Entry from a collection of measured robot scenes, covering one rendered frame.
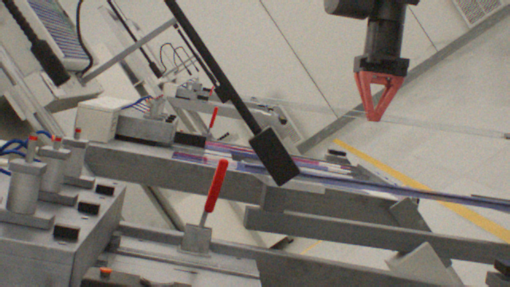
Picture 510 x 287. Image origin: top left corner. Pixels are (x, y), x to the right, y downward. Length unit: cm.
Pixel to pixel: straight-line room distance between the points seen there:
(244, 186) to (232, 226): 363
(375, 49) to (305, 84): 711
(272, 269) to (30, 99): 86
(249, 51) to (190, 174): 667
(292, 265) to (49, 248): 42
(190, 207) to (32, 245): 474
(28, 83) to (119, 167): 24
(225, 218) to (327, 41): 349
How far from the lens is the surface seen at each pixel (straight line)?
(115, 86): 529
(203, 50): 66
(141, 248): 91
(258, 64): 836
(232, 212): 533
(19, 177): 64
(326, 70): 842
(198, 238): 92
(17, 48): 186
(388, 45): 130
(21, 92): 171
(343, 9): 127
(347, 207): 175
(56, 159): 75
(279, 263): 96
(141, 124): 203
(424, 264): 122
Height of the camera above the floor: 118
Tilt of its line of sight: 4 degrees down
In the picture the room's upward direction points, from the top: 34 degrees counter-clockwise
